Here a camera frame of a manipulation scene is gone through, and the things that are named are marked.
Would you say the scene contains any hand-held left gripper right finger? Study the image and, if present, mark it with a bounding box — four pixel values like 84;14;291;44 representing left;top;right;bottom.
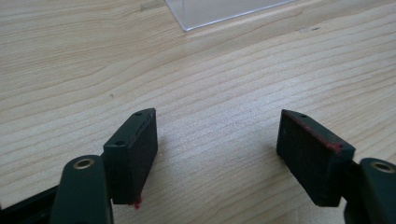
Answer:
276;108;357;208

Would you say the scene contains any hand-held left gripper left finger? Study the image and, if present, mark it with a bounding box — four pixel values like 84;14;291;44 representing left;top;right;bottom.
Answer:
103;107;159;210

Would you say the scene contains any clear plastic box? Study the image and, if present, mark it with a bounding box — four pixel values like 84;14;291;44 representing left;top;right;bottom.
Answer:
164;0;297;32

